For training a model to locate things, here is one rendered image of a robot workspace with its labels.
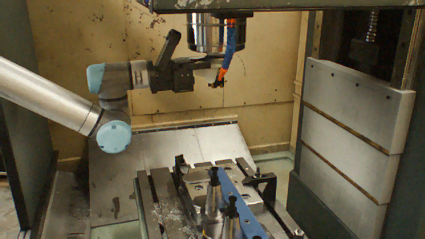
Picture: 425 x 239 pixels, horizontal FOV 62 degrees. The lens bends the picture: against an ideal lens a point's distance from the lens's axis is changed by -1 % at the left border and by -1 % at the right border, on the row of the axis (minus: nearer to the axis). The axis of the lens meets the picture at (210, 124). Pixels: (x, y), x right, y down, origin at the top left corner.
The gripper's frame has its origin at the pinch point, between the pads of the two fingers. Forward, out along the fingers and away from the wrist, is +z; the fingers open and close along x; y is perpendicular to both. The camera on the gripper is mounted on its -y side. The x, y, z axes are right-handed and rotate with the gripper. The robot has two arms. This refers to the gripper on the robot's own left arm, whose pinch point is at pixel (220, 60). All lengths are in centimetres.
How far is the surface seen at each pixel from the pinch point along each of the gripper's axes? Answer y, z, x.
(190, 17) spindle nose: -12.0, -8.5, 2.3
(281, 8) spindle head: -15.7, 1.6, 32.0
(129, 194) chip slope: 78, -28, -63
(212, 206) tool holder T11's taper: 22.2, -12.8, 34.5
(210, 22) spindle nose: -10.9, -4.7, 7.0
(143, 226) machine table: 60, -25, -13
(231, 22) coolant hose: -12.1, -3.5, 19.4
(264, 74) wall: 33, 59, -100
